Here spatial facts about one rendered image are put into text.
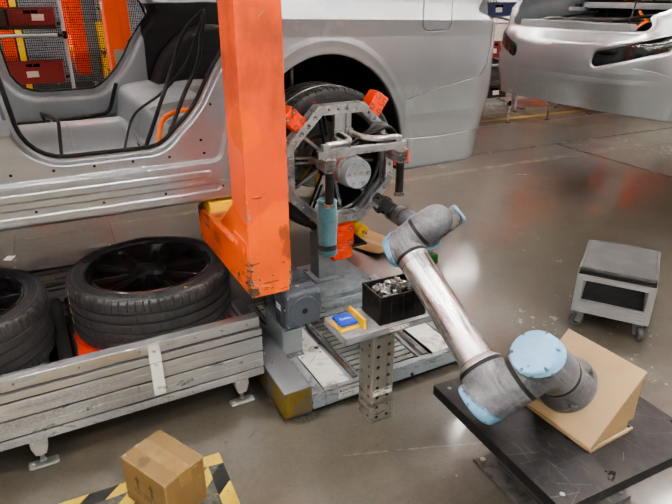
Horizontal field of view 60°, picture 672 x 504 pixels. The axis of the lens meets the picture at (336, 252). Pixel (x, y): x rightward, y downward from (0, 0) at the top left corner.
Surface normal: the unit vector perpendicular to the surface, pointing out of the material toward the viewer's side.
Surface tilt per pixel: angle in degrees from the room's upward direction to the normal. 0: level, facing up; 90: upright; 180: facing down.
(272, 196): 90
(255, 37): 90
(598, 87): 100
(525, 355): 40
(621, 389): 45
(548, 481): 0
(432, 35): 90
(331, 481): 0
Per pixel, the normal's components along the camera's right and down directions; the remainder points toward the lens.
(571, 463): 0.00, -0.91
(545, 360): -0.54, -0.55
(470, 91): 0.54, 0.35
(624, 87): -0.54, 0.46
